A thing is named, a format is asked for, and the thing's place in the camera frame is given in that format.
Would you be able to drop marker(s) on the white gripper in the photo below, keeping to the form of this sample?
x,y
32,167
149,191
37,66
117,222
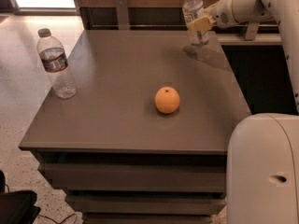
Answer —
x,y
221,16

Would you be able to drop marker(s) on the blue label plastic bottle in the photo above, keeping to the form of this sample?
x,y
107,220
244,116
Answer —
x,y
192,10

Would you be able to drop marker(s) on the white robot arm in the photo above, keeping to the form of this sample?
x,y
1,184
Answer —
x,y
262,183

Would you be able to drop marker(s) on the clear plastic water bottle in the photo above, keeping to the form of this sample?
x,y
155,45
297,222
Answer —
x,y
52,55

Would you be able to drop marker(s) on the orange fruit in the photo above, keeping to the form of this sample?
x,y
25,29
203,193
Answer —
x,y
167,100

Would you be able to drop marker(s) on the grey drawer cabinet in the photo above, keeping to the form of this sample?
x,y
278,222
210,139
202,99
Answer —
x,y
117,158

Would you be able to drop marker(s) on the black object bottom left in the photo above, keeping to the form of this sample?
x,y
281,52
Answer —
x,y
17,207

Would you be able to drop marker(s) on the right metal wall bracket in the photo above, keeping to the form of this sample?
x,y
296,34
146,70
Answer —
x,y
250,31

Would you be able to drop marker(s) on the metal wall bracket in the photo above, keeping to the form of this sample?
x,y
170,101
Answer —
x,y
122,14
250,31

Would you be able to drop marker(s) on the left metal wall bracket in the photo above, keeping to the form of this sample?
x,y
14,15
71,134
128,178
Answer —
x,y
122,14

